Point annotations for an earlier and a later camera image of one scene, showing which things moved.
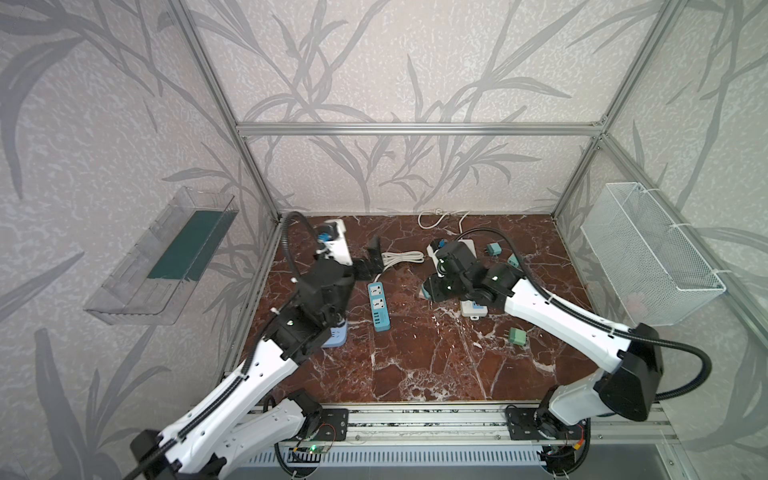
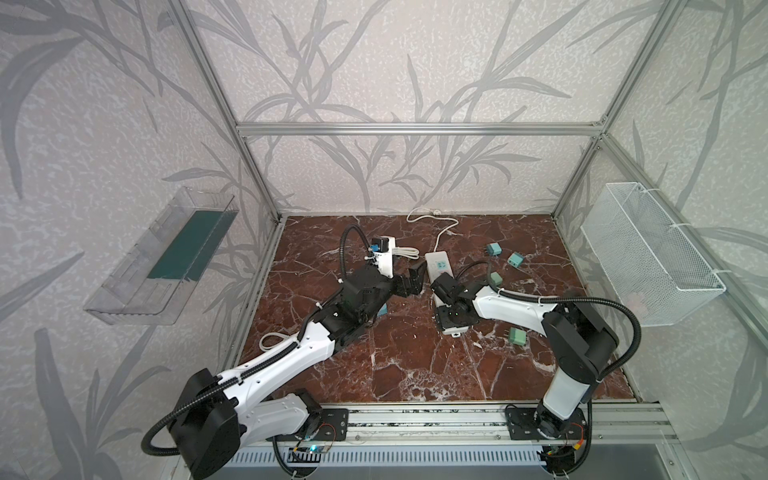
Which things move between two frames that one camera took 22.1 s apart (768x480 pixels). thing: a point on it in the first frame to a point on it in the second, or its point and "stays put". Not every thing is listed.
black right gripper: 442,267 to 445,289
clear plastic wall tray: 149,284 stays put
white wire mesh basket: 658,274 stays put
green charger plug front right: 518,336 stays put
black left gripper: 365,266 to 401,283
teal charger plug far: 494,249 stays put
